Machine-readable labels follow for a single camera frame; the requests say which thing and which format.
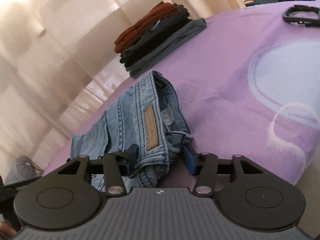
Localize grey folded garment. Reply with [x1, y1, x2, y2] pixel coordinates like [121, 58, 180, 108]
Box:
[126, 18, 207, 79]

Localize light blue denim jeans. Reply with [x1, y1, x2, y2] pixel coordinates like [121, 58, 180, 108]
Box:
[70, 71, 193, 191]

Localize sheer white curtain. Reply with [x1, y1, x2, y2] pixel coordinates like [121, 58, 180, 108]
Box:
[1, 0, 244, 176]

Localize purple bed sheet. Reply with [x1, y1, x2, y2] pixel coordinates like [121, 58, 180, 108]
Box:
[42, 0, 320, 188]

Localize rust red folded garment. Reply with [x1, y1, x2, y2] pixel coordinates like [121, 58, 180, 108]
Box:
[114, 2, 178, 54]

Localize person's left hand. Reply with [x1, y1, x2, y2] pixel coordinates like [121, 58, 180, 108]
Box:
[0, 221, 17, 236]

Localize grey bolster pillow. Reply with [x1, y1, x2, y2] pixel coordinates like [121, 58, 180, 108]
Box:
[4, 156, 36, 185]

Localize black folded garment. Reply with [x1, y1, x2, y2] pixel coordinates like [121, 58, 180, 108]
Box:
[120, 5, 191, 68]

